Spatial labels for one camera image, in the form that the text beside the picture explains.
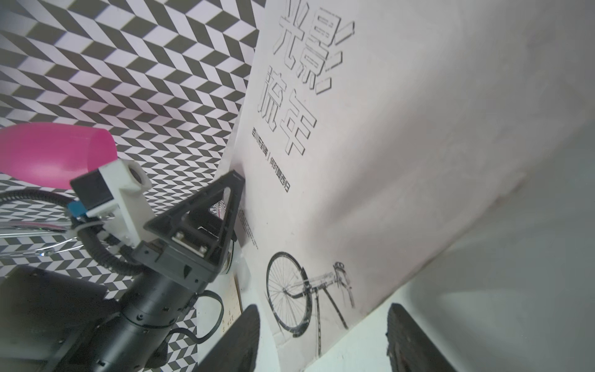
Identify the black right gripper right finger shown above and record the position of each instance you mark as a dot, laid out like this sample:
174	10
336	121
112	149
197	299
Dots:
409	348

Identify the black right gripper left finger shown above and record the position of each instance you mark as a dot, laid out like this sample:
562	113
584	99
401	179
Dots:
238	348

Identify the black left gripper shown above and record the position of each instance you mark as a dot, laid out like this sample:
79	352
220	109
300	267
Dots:
193	238

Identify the white photo album bicycle cover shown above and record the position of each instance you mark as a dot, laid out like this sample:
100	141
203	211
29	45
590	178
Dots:
374	132

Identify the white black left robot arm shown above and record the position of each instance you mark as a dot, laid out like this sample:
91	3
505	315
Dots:
53	322

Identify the beige calendar card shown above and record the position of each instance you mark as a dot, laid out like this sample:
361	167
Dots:
230	294

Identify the pink plastic cup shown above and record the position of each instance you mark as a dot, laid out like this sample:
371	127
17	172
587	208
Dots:
50	154

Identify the chrome wire cup stand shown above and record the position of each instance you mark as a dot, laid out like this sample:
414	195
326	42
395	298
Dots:
29	239

